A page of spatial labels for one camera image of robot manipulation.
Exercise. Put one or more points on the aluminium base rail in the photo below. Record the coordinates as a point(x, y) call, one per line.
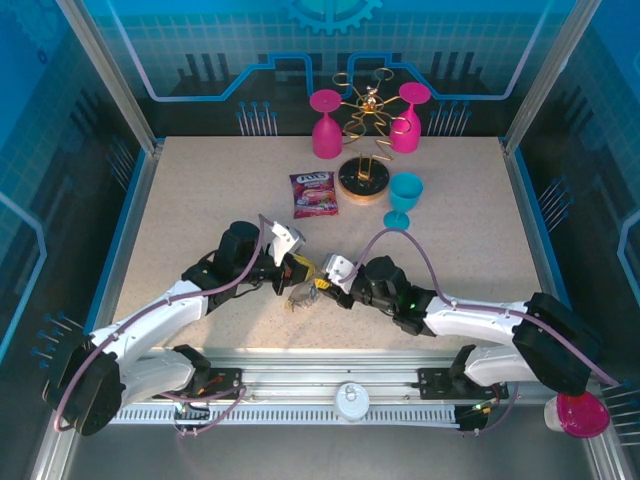
point(310, 370)

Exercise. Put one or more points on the pink plastic goblet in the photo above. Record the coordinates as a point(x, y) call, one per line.
point(405, 135)
point(326, 135)

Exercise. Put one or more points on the purple candy bag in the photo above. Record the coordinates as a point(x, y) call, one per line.
point(314, 195)

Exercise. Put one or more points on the blue table edge strip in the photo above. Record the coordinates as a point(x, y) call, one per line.
point(116, 280)
point(542, 225)

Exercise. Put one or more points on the white cup with pink lid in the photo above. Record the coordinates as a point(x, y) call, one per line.
point(580, 415)

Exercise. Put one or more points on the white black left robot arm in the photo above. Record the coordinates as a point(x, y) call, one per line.
point(150, 315)

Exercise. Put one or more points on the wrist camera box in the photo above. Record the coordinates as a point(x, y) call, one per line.
point(285, 240)
point(340, 265)

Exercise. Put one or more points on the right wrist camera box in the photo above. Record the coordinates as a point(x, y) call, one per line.
point(340, 265)

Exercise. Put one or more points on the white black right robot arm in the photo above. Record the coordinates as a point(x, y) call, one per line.
point(475, 315)

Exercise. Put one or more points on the white pull-tab can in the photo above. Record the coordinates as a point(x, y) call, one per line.
point(352, 402)

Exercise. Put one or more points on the teal plastic goblet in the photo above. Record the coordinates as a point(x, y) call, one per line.
point(406, 195)

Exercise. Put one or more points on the aluminium frame post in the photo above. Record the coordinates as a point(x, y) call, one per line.
point(112, 75)
point(549, 75)

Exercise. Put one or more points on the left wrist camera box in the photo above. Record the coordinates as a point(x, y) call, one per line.
point(285, 240)

